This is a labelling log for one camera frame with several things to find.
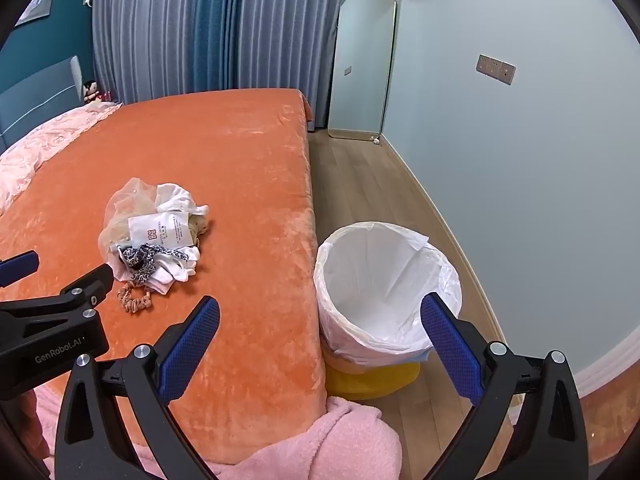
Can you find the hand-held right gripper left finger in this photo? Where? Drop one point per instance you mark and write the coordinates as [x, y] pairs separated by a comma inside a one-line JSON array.
[[192, 345]]

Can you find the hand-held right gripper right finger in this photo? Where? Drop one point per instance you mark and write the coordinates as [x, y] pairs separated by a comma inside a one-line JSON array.
[[450, 345]]

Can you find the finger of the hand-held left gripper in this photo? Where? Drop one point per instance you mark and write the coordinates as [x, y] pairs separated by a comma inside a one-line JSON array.
[[17, 267], [85, 285]]

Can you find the pink scrunchie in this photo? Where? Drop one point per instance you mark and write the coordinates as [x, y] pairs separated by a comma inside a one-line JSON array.
[[132, 301]]

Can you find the leopard print scrunchie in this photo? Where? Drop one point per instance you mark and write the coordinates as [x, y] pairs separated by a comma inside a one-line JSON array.
[[137, 260]]

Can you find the white tissue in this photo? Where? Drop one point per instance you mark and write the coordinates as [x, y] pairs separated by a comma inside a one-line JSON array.
[[170, 270]]

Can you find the yellow trash bin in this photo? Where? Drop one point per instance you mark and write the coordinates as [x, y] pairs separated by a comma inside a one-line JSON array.
[[370, 382]]

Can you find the clear plastic packaging bag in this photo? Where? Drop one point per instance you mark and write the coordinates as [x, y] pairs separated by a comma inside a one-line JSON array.
[[122, 205]]

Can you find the white lined trash bin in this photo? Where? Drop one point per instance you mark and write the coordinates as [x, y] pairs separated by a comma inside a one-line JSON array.
[[380, 285]]

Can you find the white packet with red mark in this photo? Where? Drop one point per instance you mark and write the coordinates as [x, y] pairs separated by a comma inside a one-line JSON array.
[[160, 230]]

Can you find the beige cloth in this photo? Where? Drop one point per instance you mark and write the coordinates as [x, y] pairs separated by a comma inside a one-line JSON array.
[[199, 227]]

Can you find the white cloth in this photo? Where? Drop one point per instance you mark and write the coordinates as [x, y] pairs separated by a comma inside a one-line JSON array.
[[175, 200]]

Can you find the pale pink quilt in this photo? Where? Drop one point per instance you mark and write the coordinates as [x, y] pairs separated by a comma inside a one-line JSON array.
[[40, 150]]

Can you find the pink fleece clothing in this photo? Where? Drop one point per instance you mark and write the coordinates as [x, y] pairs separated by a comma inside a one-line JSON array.
[[350, 435]]

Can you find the blue-grey upholstered headboard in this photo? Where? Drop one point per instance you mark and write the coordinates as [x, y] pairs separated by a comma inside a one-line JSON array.
[[35, 95]]

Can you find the orange plush blanket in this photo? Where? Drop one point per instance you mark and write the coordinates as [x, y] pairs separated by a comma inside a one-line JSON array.
[[225, 160]]

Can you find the small doll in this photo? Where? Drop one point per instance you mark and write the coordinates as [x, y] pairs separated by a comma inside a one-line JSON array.
[[91, 91]]

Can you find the grey and blue curtain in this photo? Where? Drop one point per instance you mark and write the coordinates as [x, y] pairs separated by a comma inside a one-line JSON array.
[[165, 25]]

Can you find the standing floor mirror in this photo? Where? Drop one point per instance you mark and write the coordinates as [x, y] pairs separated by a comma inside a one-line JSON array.
[[360, 60]]

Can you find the framed wall picture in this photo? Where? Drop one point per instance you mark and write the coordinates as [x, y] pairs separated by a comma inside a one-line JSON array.
[[37, 5]]

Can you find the bronze wall socket panel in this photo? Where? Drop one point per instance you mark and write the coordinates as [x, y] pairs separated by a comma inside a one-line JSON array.
[[495, 69]]

